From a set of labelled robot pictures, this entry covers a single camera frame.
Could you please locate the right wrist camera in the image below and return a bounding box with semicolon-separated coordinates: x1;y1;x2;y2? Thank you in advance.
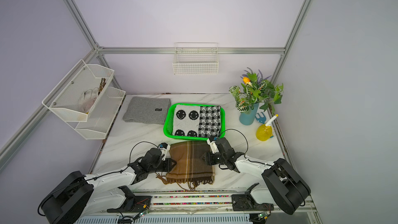
206;136;219;154

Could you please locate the brown plaid fringed scarf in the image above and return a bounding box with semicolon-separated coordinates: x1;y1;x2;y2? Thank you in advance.
156;141;215;191

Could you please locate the white mesh upper shelf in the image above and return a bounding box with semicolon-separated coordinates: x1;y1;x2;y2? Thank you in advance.
42;60;114;122

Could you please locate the artificial plant in blue vase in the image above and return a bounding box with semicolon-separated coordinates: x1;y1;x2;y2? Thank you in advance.
229;67;284;125

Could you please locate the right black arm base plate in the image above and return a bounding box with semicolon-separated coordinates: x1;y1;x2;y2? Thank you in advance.
231;183;274;211

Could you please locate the white mesh lower shelf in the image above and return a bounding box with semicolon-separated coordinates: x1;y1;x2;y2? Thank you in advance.
75;87;125;140

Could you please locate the smiley houndstooth scarf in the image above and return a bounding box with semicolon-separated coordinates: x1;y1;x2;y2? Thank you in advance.
171;104;222;139

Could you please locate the yellow spray bottle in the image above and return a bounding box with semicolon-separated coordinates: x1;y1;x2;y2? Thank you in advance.
256;114;279;141

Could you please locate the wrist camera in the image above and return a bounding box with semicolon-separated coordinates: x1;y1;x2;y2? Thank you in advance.
158;143;171;161
206;136;219;154

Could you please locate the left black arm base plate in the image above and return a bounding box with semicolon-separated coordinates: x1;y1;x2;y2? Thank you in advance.
107;186;152;213

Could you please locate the green plastic basket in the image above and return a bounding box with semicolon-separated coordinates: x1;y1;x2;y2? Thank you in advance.
163;103;226;141

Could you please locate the clear plastic item in shelf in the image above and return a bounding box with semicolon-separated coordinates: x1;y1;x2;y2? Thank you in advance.
78;88;100;114

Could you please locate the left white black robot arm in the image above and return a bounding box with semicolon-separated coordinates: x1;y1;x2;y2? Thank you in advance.
37;143;177;224

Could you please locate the grey folded scarf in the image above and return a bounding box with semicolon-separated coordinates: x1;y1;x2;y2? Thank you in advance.
122;96;171;125

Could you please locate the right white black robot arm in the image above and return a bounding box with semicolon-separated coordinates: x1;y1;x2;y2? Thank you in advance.
204;136;311;215

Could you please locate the white mesh shelf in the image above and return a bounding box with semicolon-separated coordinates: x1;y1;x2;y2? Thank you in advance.
75;87;125;140
42;60;114;122

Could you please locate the white wire wall basket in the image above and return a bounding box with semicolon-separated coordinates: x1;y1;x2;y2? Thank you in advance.
173;43;219;75

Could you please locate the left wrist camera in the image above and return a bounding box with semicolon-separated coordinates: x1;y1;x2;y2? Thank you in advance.
158;143;171;161

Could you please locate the small blue garden fork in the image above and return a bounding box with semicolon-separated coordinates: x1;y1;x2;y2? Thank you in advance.
256;113;267;124

